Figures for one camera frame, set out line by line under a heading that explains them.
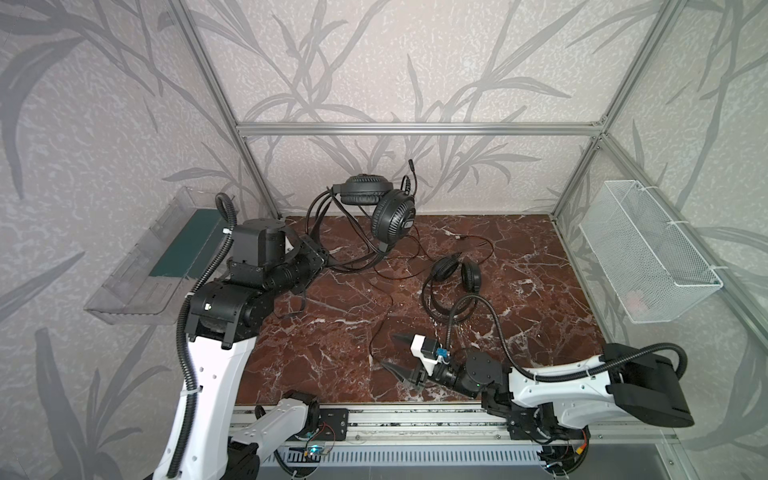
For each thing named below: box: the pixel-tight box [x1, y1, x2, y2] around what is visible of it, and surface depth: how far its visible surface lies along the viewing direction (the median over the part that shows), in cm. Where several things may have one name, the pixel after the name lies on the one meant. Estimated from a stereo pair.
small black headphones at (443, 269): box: [422, 254, 482, 323], surface depth 96 cm
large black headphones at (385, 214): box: [306, 159, 416, 267], surface depth 52 cm
